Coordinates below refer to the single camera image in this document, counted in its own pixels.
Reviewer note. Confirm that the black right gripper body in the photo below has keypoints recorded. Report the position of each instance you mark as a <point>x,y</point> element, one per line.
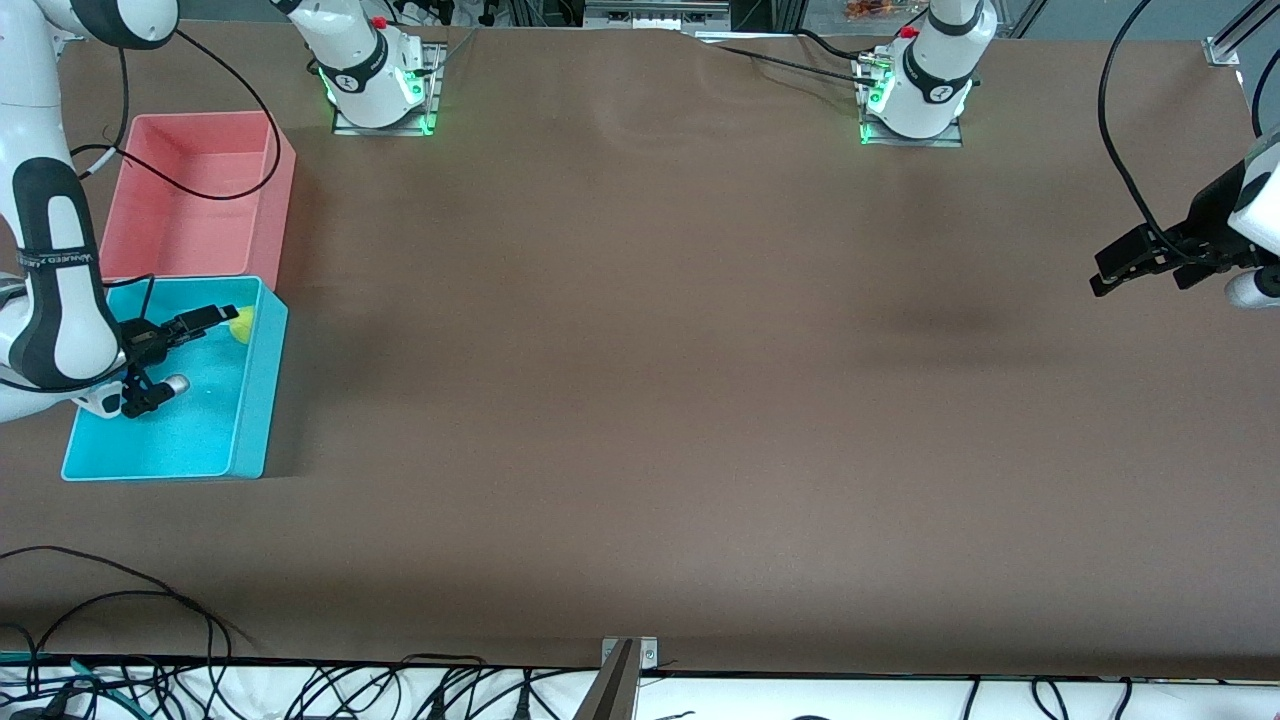
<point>146,340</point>

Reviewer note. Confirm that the aluminium frame profile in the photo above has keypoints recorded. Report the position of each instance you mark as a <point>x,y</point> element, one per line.
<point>655,15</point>

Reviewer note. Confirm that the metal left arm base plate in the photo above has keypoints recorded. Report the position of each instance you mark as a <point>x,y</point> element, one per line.
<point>910,142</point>

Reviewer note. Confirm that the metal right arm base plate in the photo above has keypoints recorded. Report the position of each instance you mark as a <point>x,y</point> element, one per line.
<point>385,131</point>

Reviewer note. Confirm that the orange objects behind table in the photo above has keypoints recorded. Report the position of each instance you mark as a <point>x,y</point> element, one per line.
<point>880,8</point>

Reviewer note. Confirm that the brown table cover sheet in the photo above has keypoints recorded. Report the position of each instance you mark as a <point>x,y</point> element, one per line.
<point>640,400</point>

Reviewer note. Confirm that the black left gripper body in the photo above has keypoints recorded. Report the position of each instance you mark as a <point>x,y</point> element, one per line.
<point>1206,222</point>

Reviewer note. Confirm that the blue plastic bin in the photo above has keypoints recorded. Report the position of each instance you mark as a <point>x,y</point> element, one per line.
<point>200,430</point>

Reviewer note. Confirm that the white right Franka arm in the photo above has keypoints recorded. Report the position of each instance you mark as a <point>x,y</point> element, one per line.
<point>55,300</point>

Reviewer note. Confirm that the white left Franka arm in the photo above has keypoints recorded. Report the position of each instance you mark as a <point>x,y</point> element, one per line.
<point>930,70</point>

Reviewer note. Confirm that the grey metal bar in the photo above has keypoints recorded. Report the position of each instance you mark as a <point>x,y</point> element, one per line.
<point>612,695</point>

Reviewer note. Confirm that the small silver metal bracket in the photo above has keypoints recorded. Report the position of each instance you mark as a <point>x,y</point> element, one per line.
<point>650,655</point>

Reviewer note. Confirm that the yellow-green tennis ball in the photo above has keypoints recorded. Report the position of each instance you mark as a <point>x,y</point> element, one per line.
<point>243,326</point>

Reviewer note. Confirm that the pink plastic bin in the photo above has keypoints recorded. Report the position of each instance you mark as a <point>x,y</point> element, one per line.
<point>200,230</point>

